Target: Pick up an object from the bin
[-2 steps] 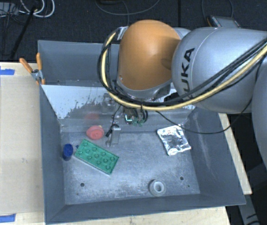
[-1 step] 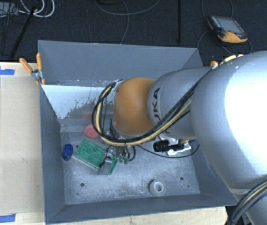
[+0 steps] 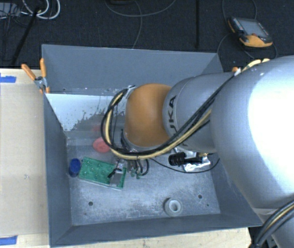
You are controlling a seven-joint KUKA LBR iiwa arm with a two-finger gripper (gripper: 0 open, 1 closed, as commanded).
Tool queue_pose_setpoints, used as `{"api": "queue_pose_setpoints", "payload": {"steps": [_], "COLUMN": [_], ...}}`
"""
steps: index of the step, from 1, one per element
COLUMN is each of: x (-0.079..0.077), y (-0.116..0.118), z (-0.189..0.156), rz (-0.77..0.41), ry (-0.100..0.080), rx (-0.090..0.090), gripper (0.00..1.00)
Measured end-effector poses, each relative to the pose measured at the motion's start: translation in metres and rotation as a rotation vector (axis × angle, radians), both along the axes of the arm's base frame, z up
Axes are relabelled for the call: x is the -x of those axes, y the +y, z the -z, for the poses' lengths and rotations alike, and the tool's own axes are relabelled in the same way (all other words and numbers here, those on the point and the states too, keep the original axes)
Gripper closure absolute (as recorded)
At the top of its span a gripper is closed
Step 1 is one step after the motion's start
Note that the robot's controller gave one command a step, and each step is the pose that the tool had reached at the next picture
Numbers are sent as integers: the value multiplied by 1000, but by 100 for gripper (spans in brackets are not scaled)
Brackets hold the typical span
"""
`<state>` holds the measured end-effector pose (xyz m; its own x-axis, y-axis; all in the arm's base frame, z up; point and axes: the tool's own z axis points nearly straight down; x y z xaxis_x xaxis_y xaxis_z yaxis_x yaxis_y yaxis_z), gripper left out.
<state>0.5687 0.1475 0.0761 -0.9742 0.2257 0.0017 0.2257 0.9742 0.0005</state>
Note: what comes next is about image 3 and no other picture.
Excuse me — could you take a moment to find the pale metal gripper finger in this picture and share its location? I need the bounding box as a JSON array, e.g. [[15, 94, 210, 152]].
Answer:
[[113, 166, 127, 177], [109, 174, 125, 188]]

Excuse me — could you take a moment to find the dark green flat block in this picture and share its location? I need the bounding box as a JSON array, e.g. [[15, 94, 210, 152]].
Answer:
[[78, 157, 127, 190]]

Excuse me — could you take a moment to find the grey metal bin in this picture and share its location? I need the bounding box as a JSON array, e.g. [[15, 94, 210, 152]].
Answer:
[[41, 44, 264, 247]]

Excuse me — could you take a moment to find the red round disc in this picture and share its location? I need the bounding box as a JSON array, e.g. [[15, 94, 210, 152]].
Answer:
[[92, 137, 111, 154]]

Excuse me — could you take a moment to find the blue cylinder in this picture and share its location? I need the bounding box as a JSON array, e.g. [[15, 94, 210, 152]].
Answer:
[[68, 158, 82, 178]]

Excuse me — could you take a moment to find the pale cardboard flat board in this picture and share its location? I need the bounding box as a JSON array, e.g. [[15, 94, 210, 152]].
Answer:
[[0, 83, 49, 239]]

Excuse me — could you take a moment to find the black cylinder on white bracket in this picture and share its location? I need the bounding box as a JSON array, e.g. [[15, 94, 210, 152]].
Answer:
[[168, 151, 211, 172]]

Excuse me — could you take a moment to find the grey ring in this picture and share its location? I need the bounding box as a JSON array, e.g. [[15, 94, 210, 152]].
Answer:
[[163, 197, 184, 217]]

